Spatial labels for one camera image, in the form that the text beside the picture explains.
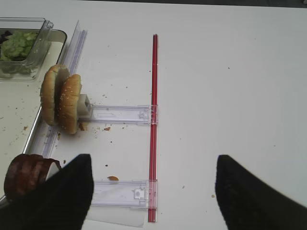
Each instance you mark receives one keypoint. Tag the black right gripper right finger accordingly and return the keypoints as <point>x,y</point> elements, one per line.
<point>247,203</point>

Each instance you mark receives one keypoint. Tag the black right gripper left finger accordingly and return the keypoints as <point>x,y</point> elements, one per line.
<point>60,203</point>

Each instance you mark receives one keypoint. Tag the white meat pusher block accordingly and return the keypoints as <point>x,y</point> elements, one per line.
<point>52,170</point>

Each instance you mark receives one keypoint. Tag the sliced meat patty stack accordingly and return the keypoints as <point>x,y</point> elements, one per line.
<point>25,173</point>

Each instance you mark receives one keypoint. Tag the green lettuce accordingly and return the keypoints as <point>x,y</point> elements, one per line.
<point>18,46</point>

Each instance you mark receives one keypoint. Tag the sesame bun top front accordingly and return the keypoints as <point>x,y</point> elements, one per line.
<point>69,96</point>

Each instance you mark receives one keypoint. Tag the sesame bun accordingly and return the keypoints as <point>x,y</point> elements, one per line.
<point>50,92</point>
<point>69,96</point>

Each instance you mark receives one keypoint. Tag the metal baking tray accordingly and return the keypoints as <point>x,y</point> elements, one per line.
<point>21,128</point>

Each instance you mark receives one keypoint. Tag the sesame bun top rear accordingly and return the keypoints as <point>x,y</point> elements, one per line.
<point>50,92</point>

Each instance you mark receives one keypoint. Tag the clear plastic salad container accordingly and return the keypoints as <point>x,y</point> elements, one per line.
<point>27,69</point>

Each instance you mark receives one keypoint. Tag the purple cabbage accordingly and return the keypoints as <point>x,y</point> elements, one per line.
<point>3,36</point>

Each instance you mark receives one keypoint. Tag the clear meat holder bracket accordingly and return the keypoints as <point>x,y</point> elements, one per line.
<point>137,194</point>

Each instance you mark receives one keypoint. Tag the right red rail strip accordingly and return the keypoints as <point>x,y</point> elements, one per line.
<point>153,136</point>

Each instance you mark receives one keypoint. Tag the clear bun holder bracket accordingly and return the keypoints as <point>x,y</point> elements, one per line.
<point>139,115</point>

